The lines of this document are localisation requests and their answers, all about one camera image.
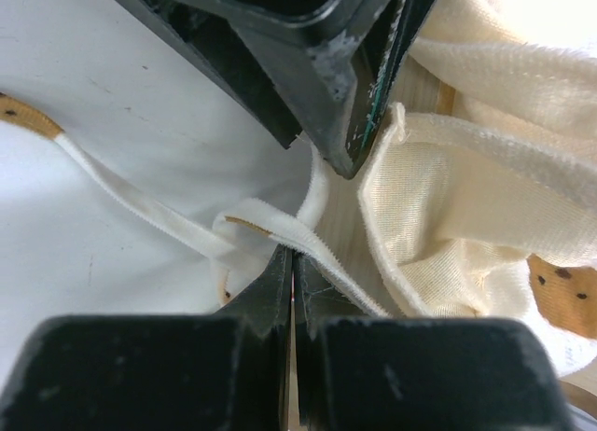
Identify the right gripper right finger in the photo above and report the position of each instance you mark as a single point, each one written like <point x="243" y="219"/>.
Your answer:
<point x="357" y="372"/>

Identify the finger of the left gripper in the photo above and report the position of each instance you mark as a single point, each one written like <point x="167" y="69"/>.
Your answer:
<point x="288" y="63"/>
<point x="376" y="63"/>

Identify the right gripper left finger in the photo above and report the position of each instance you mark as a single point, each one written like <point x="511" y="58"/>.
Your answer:
<point x="222" y="371"/>

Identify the large bear print cushion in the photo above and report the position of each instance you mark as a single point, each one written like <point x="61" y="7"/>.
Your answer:
<point x="488" y="207"/>

